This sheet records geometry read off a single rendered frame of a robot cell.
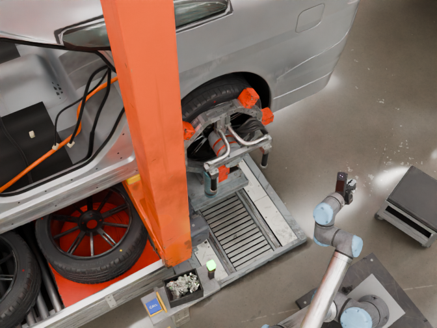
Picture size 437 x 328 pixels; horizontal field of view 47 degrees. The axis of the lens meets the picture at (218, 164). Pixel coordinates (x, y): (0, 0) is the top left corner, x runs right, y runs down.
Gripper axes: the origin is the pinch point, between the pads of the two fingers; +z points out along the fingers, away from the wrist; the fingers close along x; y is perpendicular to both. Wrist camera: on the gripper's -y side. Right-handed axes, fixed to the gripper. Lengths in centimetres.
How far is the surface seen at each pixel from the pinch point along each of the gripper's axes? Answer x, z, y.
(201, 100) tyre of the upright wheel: -76, -20, -43
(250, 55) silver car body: -53, -4, -63
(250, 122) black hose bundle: -58, -3, -26
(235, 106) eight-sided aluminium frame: -64, -7, -36
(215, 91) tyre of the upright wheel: -72, -12, -46
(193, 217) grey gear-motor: -100, -15, 37
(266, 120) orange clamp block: -63, 22, -18
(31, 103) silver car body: -185, -53, -43
